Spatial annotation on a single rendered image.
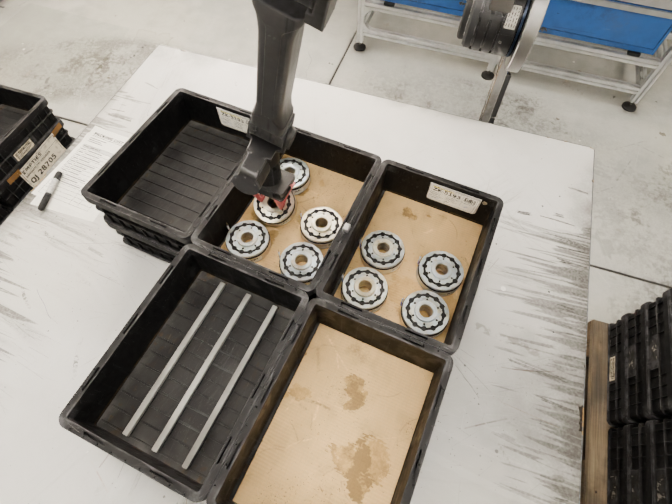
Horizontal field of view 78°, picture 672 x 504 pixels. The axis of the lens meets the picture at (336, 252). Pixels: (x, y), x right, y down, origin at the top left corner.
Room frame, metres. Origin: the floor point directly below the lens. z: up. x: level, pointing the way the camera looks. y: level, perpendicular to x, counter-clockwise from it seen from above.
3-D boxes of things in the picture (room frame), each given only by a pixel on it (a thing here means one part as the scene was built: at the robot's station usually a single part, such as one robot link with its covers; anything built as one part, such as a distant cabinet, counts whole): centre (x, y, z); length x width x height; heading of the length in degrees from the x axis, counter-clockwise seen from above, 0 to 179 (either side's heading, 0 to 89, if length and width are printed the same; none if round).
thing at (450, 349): (0.45, -0.17, 0.92); 0.40 x 0.30 x 0.02; 157
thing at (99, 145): (0.82, 0.76, 0.70); 0.33 x 0.23 x 0.01; 162
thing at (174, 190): (0.69, 0.38, 0.87); 0.40 x 0.30 x 0.11; 157
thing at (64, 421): (0.21, 0.26, 0.92); 0.40 x 0.30 x 0.02; 157
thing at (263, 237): (0.50, 0.21, 0.86); 0.10 x 0.10 x 0.01
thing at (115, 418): (0.21, 0.26, 0.87); 0.40 x 0.30 x 0.11; 157
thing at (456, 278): (0.43, -0.24, 0.86); 0.10 x 0.10 x 0.01
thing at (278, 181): (0.59, 0.15, 0.99); 0.10 x 0.07 x 0.07; 67
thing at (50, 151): (1.09, 1.17, 0.41); 0.31 x 0.02 x 0.16; 162
